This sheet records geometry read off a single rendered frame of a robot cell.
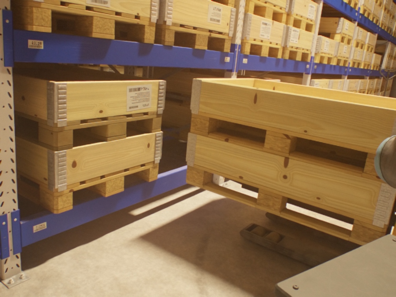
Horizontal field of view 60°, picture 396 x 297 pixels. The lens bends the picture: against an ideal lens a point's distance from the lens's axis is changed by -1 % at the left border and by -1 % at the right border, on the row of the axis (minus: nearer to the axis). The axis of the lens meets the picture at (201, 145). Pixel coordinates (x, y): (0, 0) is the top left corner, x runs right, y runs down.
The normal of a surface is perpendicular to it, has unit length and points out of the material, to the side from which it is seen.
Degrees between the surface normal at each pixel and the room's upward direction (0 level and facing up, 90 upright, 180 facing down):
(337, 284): 0
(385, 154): 70
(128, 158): 90
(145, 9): 90
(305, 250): 0
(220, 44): 90
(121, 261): 0
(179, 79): 90
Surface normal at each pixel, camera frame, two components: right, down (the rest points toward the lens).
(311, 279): 0.10, -0.96
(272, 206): -0.58, 0.15
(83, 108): 0.82, 0.22
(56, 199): 0.18, 0.27
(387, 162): -0.97, -0.12
